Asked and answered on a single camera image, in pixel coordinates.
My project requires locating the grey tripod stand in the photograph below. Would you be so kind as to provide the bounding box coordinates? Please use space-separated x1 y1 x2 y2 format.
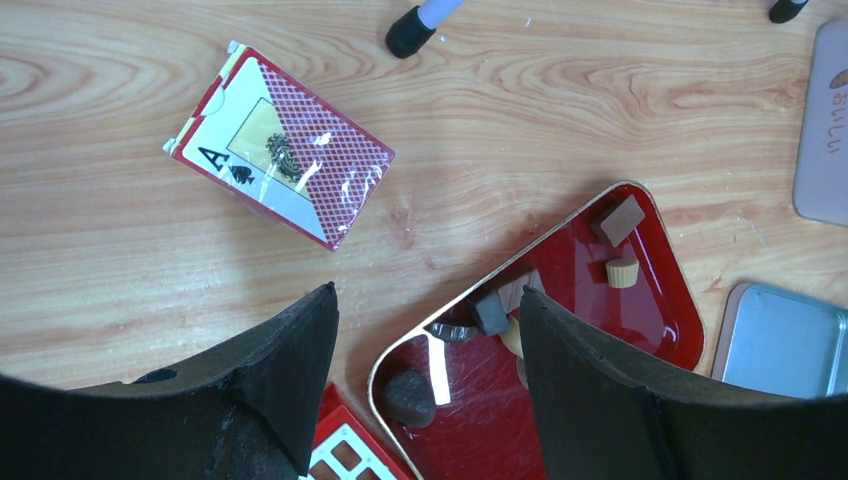
384 0 808 59

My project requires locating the small tan chocolate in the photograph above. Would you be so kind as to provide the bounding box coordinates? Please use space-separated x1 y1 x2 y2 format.
605 258 640 289

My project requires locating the dark red chocolate tray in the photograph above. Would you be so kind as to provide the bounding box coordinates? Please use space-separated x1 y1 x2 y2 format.
368 181 705 479

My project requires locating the silver tin lid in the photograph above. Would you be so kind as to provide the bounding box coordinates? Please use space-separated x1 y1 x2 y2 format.
711 283 847 399

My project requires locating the grey dark chocolate cube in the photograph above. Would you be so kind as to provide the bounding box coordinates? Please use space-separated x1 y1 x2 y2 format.
468 290 510 336

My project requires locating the dark round chocolate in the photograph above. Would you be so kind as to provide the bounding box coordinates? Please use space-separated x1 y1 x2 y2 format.
381 369 437 428

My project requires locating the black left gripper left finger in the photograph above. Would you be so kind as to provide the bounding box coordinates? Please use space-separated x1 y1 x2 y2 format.
1 283 339 479

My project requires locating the pink square card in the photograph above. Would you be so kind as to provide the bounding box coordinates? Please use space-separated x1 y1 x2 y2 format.
162 41 395 251

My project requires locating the divided silver tin box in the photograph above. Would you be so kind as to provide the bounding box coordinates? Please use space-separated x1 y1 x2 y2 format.
793 19 847 227

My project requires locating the brown chocolate block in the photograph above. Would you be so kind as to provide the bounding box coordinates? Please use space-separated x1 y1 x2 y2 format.
590 195 645 247

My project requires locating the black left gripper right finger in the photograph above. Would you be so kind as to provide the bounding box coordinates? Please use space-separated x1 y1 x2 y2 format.
519 287 847 479

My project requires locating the red grid mould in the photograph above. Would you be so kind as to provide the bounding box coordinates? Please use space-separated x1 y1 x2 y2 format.
301 383 415 479

